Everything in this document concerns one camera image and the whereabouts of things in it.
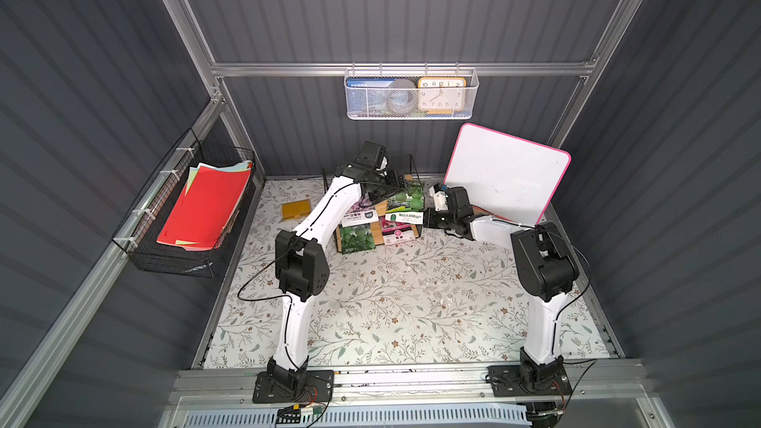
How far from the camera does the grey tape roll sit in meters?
0.88

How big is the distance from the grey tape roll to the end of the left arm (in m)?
0.21

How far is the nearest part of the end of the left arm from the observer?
0.68m

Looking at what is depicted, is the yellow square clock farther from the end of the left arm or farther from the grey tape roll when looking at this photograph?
the end of the left arm
